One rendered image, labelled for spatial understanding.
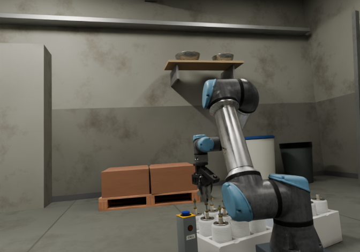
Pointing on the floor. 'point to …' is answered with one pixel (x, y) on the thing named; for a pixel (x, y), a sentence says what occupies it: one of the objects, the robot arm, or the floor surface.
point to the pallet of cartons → (134, 182)
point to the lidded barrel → (262, 154)
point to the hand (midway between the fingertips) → (207, 200)
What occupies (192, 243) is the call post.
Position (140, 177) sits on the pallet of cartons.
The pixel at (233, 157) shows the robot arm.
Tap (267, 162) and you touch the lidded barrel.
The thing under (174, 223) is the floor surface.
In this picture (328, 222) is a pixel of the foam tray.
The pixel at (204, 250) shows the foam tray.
